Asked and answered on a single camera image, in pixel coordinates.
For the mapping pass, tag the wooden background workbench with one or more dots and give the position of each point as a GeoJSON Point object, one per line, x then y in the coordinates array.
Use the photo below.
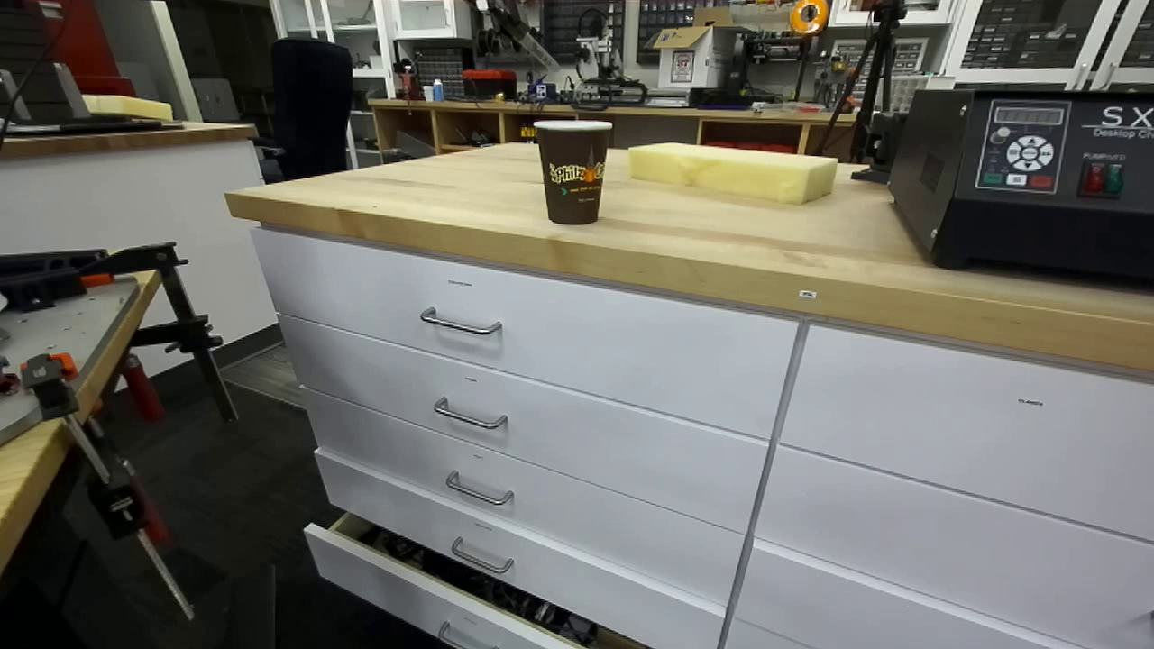
{"type": "Point", "coordinates": [602, 117]}

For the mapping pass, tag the black control box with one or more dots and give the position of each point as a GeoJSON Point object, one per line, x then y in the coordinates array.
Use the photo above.
{"type": "Point", "coordinates": [1033, 203]}

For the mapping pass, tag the thin yellow foam slab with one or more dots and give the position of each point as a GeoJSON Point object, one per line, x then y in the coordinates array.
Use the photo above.
{"type": "Point", "coordinates": [128, 111]}

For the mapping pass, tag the long bar clamp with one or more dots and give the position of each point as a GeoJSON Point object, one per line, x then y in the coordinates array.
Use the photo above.
{"type": "Point", "coordinates": [115, 492]}

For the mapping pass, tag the black camera tripod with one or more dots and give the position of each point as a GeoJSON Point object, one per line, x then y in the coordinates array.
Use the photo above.
{"type": "Point", "coordinates": [883, 58]}

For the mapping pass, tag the yellow foam block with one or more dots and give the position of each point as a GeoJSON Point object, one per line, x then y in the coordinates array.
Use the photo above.
{"type": "Point", "coordinates": [734, 172]}

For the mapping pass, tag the small wooden birdhouse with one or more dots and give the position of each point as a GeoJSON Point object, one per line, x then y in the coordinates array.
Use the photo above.
{"type": "Point", "coordinates": [686, 58]}

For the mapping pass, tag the white framed wall cabinet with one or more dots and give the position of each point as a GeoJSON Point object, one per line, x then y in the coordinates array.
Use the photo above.
{"type": "Point", "coordinates": [1033, 39]}

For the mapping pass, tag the red panel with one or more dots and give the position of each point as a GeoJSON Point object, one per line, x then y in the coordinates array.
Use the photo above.
{"type": "Point", "coordinates": [89, 48]}

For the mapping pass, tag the brown paper coffee cup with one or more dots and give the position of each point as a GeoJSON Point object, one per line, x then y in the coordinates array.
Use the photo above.
{"type": "Point", "coordinates": [574, 183]}

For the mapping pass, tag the white counter wooden top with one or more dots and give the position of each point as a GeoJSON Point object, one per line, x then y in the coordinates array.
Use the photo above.
{"type": "Point", "coordinates": [132, 203]}

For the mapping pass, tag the black high-back office chair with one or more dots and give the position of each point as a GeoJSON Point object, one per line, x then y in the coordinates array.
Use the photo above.
{"type": "Point", "coordinates": [311, 111]}

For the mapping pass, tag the wooden side table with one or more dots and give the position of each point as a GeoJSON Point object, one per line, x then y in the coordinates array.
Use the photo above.
{"type": "Point", "coordinates": [38, 455]}

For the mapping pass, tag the black clamp red grip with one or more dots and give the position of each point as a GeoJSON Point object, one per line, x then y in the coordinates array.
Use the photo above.
{"type": "Point", "coordinates": [183, 325]}

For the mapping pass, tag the open white drawer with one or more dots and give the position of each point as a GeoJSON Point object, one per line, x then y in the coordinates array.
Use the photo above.
{"type": "Point", "coordinates": [398, 590]}

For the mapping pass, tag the silver screw head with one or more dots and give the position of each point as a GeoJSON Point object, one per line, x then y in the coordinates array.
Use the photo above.
{"type": "Point", "coordinates": [805, 293]}

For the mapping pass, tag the red toolbox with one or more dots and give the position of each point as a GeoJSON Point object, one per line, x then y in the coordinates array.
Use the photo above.
{"type": "Point", "coordinates": [487, 84]}

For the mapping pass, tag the white drawer cabinet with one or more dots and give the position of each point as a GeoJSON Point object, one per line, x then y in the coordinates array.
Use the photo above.
{"type": "Point", "coordinates": [672, 398]}

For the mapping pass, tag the yellow tape roll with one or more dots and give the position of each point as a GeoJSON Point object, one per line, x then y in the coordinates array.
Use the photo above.
{"type": "Point", "coordinates": [811, 15]}

